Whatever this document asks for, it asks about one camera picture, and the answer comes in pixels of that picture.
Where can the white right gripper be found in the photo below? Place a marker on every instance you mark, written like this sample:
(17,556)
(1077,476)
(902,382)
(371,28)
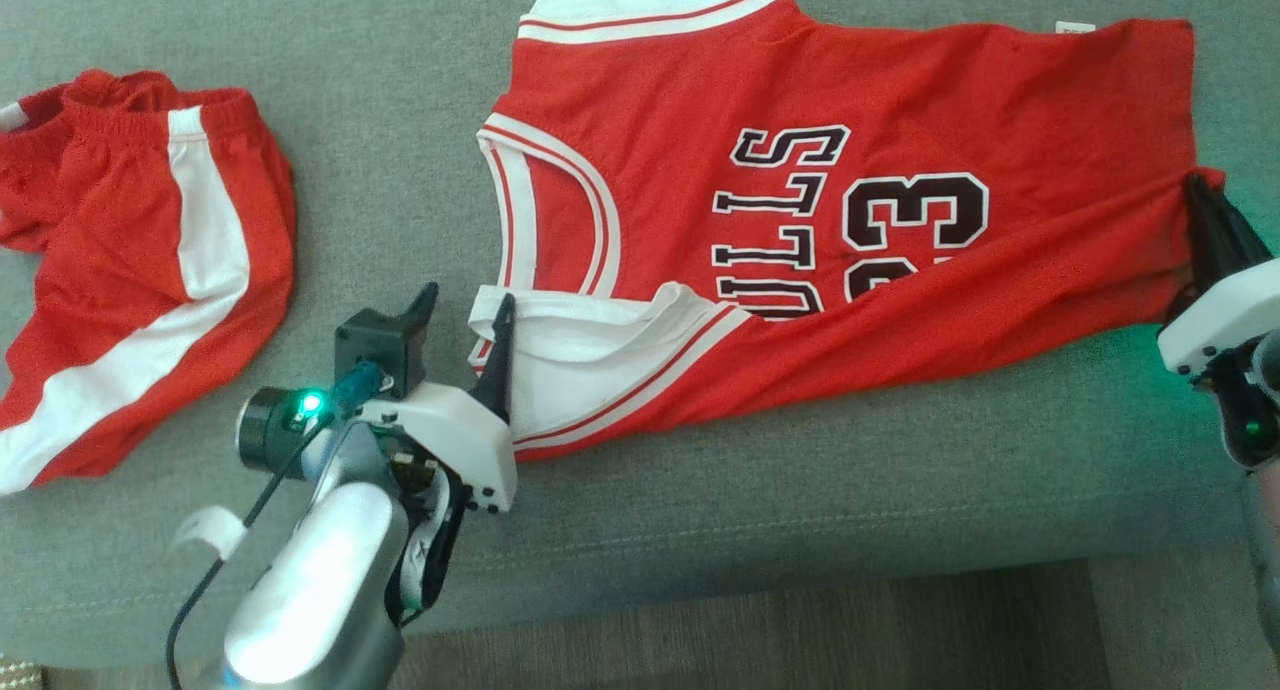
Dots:
(1230,310)

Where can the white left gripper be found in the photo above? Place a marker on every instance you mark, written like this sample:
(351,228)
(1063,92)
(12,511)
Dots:
(460,430)

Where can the red Bulls basketball jersey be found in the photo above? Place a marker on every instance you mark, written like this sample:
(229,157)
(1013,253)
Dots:
(900,90)

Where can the red shorts with white stripe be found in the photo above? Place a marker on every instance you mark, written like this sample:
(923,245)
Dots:
(110,230)

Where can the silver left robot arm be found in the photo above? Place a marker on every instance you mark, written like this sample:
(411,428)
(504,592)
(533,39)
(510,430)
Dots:
(320,570)

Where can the large grey sofa ottoman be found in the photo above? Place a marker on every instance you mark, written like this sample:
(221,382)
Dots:
(800,510)

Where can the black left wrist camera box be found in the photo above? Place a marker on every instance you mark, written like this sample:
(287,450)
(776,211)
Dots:
(375,345)

